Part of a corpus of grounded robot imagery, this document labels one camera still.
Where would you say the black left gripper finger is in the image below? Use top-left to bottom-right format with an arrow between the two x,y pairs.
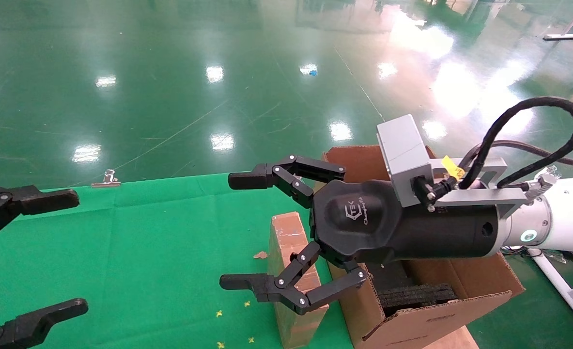
0,183 -> 80,249
0,298 -> 89,349

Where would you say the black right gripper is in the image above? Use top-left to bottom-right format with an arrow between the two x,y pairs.
219,155 -> 503,316

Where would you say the small long cardboard box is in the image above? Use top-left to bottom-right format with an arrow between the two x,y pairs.
267,212 -> 329,349

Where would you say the large open cardboard carton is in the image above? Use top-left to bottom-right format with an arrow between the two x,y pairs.
315,144 -> 526,349

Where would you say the silver binder clip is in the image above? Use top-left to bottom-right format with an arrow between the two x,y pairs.
91,169 -> 121,188

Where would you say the green table cloth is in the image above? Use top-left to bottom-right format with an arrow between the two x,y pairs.
0,172 -> 355,349

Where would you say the black foam insert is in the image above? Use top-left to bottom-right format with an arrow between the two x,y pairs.
366,262 -> 458,316

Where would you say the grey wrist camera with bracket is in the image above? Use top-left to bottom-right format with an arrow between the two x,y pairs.
376,114 -> 530,219

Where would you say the yellow cable tag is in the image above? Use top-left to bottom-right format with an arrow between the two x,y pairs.
442,155 -> 465,180

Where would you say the white pipe frame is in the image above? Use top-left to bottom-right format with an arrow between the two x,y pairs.
528,248 -> 573,338

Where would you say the thick black braided cable loop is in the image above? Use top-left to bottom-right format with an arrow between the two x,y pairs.
458,96 -> 573,190

